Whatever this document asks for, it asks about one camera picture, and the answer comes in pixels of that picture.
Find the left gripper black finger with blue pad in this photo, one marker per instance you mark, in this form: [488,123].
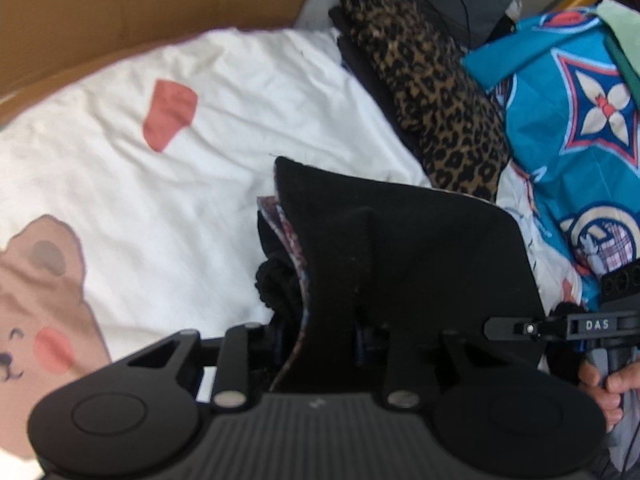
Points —
[185,371]

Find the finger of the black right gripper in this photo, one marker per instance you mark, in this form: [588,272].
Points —
[527,329]

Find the black jacket with patterned lining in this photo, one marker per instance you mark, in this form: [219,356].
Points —
[356,266]

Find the person's right hand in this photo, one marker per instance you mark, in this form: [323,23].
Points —
[609,396]

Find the white bear print bedsheet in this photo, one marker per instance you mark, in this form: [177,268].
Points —
[129,199]

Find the leopard print garment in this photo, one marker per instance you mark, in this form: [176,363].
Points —
[452,126]

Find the blue patterned storage bag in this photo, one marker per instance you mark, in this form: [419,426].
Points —
[573,130]

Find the light green fabric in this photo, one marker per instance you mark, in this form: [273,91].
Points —
[624,23]

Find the brown cardboard sheet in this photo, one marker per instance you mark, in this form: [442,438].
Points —
[48,43]

